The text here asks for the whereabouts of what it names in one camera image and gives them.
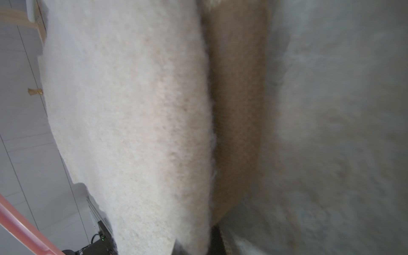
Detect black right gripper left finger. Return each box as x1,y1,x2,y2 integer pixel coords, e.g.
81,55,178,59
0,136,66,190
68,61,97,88
171,240,190,255

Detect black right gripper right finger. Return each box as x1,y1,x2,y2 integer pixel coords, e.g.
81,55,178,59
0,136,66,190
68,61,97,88
207,225,227,255

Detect pink plastic hanger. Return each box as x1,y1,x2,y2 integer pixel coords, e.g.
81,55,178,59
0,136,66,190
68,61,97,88
1,195,64,255

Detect cream fuzzy scarf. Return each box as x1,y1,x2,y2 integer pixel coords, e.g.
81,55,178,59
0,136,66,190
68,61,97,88
39,1,408,255

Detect brown plaid scarf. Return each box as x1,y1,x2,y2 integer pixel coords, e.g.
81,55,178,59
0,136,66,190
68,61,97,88
201,1,268,224

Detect gold chess piece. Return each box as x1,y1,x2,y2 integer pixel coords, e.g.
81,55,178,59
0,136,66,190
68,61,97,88
28,88,43,96

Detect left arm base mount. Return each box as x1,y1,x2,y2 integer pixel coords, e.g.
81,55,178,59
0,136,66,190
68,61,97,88
62,221,118,255

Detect wooden clothes rack frame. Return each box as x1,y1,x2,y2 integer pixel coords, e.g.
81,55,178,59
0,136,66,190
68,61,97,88
1,0,47,44

